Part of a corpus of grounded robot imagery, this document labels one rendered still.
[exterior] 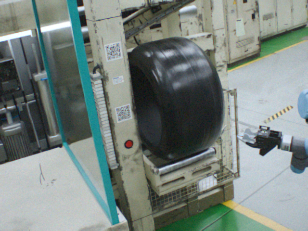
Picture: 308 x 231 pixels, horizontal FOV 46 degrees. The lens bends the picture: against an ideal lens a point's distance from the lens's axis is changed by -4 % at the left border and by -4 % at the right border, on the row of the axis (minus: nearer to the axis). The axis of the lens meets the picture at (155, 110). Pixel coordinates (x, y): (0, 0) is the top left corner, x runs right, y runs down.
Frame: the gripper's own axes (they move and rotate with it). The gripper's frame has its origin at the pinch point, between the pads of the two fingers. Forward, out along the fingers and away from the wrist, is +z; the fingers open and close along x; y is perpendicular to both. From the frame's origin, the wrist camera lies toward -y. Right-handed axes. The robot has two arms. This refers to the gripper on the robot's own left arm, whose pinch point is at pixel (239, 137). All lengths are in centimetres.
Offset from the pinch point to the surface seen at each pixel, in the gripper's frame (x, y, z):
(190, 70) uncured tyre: -1.2, 35.8, 22.8
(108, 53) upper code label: 9, 48, 55
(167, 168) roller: 21.1, -8.3, 30.6
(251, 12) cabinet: -465, -196, 78
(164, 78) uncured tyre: 7.5, 36.6, 31.5
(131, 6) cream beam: -28, 50, 62
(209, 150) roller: 1.9, -11.9, 15.2
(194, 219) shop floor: -15, -119, 35
